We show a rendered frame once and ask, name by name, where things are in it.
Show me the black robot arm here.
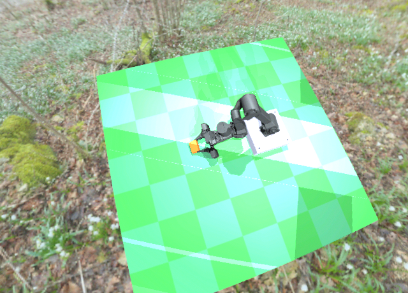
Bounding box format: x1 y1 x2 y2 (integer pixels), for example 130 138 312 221
203 94 280 145

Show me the orange block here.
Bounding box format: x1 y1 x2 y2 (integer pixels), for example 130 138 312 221
189 140 200 154

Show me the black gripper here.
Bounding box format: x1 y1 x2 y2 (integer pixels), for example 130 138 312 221
194 123 224 159

